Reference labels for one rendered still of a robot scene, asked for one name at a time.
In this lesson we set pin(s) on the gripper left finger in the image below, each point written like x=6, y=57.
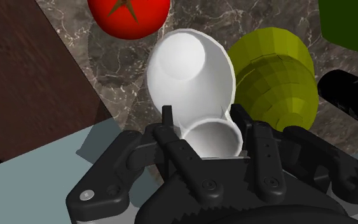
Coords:
x=178, y=149

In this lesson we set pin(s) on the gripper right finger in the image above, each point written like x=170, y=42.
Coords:
x=267, y=161

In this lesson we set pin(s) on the white vase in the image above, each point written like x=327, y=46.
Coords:
x=191, y=86

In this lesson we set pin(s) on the yellow-green ribbed vase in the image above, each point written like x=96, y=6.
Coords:
x=274, y=83

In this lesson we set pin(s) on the black cylinder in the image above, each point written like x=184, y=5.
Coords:
x=346, y=93

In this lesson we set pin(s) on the red tomato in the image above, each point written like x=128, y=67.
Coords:
x=129, y=21

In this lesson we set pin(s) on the dark green object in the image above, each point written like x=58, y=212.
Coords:
x=349, y=21

